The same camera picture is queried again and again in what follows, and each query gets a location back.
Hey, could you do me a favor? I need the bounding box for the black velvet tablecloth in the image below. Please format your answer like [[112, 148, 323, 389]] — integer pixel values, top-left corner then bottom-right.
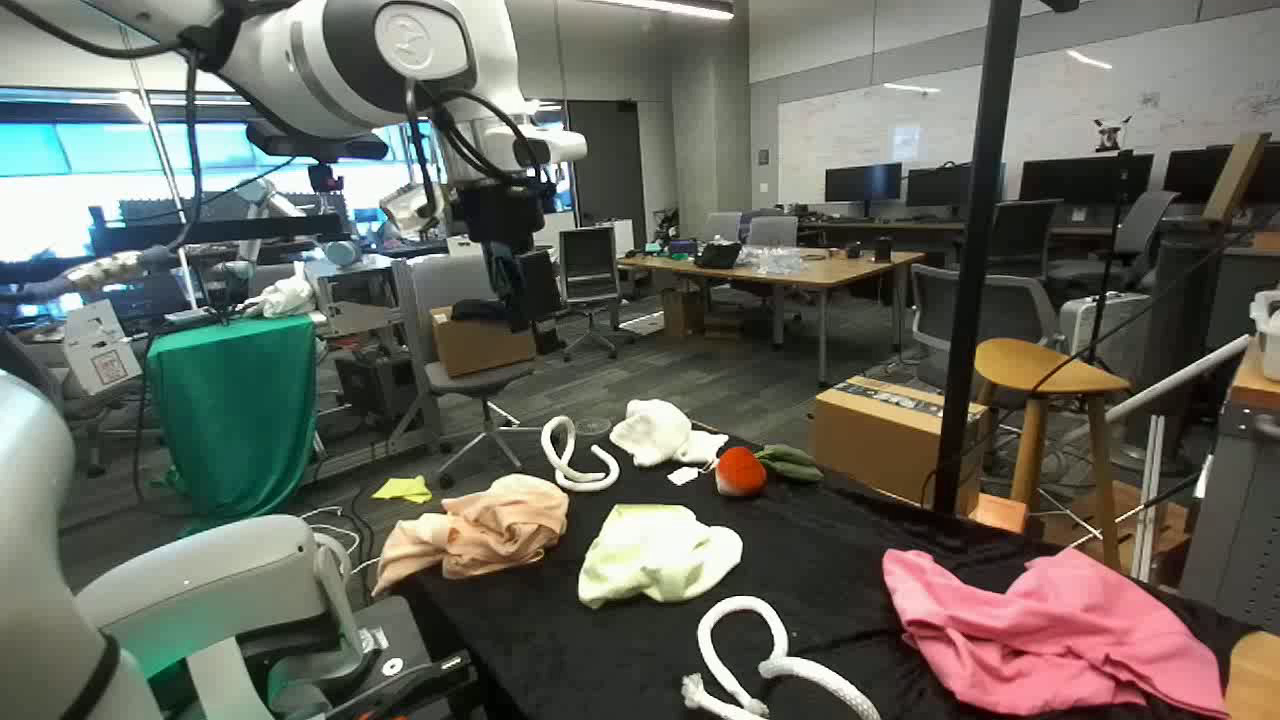
[[394, 434, 1280, 720]]

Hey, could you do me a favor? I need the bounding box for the yellow rag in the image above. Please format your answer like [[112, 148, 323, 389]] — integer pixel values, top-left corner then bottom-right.
[[367, 471, 439, 514]]

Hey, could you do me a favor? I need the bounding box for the wooden desk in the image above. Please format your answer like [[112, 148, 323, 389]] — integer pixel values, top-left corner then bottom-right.
[[616, 244, 928, 389]]

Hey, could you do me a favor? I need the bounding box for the wooden stool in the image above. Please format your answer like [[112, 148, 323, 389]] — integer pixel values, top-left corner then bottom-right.
[[971, 336, 1134, 574]]

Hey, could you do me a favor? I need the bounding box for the white table frame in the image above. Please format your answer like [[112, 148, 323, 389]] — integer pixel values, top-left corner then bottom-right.
[[1129, 412, 1172, 585]]

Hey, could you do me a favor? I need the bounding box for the grey office chair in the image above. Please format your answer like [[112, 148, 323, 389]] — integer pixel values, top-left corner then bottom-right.
[[389, 248, 561, 489]]

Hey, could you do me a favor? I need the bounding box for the wooden top workbench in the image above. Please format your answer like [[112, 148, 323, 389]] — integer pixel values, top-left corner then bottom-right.
[[1177, 353, 1280, 634]]

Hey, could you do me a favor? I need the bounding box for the silver metal pole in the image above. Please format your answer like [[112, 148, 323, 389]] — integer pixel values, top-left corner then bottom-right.
[[1101, 333, 1259, 428]]

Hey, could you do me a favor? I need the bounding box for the pink cloth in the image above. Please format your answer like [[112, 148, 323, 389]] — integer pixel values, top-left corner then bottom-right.
[[877, 540, 1230, 720]]

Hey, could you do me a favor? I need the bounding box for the open brown cardboard box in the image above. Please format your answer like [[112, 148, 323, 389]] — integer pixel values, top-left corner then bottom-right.
[[427, 304, 541, 385]]

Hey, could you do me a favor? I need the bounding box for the black stereo camera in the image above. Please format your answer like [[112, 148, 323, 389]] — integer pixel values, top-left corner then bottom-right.
[[245, 120, 391, 170]]

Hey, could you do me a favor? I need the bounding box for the green draped cloth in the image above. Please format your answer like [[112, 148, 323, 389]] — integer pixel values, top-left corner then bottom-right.
[[144, 311, 323, 521]]

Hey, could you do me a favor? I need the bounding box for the red ball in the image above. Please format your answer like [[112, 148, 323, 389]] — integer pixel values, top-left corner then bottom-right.
[[710, 443, 772, 505]]

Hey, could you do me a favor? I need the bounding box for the orange flat board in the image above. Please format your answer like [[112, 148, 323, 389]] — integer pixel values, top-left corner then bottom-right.
[[965, 489, 1031, 540]]

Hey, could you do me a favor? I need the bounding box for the leaning wooden board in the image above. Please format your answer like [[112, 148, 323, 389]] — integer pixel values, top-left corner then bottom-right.
[[1201, 130, 1270, 226]]

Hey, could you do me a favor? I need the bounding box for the peach cloth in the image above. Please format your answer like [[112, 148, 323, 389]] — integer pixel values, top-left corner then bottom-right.
[[367, 471, 577, 599]]

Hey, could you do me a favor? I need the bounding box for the cardboard box with black strip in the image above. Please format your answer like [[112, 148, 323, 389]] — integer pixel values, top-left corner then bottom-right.
[[808, 374, 990, 514]]

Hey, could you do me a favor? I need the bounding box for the black vertical pole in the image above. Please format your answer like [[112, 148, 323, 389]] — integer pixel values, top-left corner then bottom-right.
[[928, 0, 1026, 527]]

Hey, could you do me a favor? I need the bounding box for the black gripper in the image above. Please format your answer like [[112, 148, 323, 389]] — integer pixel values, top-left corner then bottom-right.
[[453, 178, 566, 333]]

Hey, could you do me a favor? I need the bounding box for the white cloth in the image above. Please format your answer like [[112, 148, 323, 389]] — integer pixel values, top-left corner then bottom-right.
[[608, 396, 730, 471]]

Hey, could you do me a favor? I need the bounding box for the wide black computer monitor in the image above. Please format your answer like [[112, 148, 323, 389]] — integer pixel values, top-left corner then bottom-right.
[[1017, 153, 1154, 214]]

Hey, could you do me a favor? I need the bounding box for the light wooden table board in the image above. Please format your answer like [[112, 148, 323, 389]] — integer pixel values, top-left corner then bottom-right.
[[1219, 630, 1280, 720]]

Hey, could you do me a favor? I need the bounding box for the pale yellow cloth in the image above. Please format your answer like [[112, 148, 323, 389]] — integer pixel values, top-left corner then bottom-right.
[[571, 500, 749, 613]]

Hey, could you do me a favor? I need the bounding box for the dark office chair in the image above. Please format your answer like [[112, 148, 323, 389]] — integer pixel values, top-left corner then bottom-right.
[[913, 198, 1064, 353]]

